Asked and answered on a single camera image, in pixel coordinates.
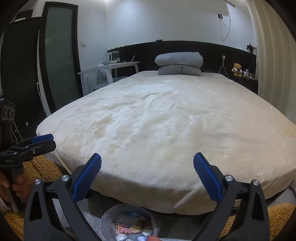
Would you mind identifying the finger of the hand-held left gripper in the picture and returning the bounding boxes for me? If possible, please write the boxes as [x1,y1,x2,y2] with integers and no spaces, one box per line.
[10,140,56,163]
[17,134,54,149]

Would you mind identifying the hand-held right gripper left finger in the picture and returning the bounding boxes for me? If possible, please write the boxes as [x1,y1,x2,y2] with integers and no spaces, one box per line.
[24,152,102,241]

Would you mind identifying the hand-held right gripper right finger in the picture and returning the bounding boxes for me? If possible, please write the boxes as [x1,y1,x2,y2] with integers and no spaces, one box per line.
[193,152,270,241]

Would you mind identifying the clear plastic trash bag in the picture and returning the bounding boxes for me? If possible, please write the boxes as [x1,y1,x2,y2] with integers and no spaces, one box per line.
[100,205,162,241]

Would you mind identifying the person's left hand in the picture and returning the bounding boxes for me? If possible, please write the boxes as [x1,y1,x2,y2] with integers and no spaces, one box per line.
[0,170,30,204]

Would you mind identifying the yellow shaggy rug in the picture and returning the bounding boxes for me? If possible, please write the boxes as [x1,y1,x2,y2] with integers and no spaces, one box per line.
[217,203,296,241]
[3,155,70,241]

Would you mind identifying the black wardrobe panel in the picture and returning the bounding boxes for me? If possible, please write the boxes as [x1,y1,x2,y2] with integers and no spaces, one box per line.
[0,16,53,139]

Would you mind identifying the bed with cream blanket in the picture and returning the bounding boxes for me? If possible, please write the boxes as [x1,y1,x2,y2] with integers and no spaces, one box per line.
[36,70,296,215]

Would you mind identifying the frosted glass door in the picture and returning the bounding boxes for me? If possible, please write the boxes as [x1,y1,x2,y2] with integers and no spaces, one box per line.
[39,1,84,114]

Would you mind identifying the clear chair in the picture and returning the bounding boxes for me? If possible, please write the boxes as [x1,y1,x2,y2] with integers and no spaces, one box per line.
[87,71,129,93]

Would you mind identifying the white desk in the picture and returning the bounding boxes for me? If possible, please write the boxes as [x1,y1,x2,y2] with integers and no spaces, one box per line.
[78,61,140,95]

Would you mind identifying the small white desk appliance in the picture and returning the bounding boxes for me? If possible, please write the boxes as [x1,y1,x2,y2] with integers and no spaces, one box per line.
[108,51,121,62]

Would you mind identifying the small toiletry bottles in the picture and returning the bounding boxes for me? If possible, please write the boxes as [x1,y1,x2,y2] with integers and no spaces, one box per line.
[243,68,257,80]

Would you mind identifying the brown teddy bear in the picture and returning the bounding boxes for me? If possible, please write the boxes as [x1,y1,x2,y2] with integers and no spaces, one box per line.
[232,62,243,78]

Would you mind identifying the stacked grey pillows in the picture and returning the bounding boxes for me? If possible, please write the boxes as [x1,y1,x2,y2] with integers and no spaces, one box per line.
[154,52,204,76]

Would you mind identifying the black headboard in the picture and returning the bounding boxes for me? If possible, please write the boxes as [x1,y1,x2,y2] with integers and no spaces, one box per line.
[107,41,259,94]

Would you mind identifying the cream curtain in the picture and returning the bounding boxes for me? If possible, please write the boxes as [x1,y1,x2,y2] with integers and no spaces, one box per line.
[245,0,296,126]

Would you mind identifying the white charger with cable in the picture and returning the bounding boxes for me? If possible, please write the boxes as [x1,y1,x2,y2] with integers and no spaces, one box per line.
[203,55,228,78]

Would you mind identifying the white wall cable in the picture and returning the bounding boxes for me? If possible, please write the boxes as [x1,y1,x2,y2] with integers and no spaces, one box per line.
[218,2,232,42]

